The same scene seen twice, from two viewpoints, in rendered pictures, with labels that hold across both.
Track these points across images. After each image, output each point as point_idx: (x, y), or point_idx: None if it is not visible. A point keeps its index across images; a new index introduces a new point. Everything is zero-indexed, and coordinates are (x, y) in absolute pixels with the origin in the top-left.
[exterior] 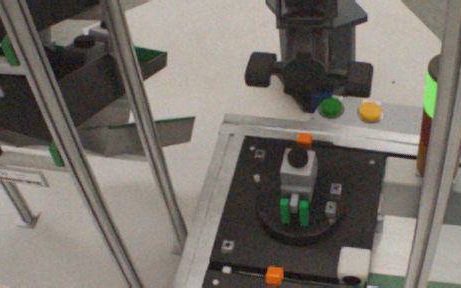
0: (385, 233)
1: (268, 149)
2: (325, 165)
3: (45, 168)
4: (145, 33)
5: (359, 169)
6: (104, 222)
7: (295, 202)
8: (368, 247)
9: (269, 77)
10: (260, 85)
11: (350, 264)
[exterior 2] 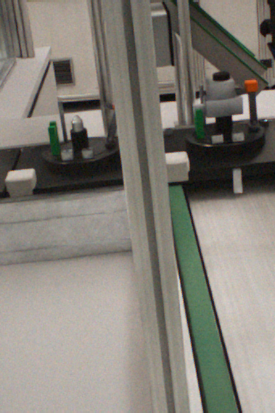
0: (239, 199)
1: (274, 125)
2: (274, 142)
3: None
4: None
5: None
6: (87, 5)
7: (196, 105)
8: (197, 168)
9: (266, 25)
10: (261, 32)
11: (168, 156)
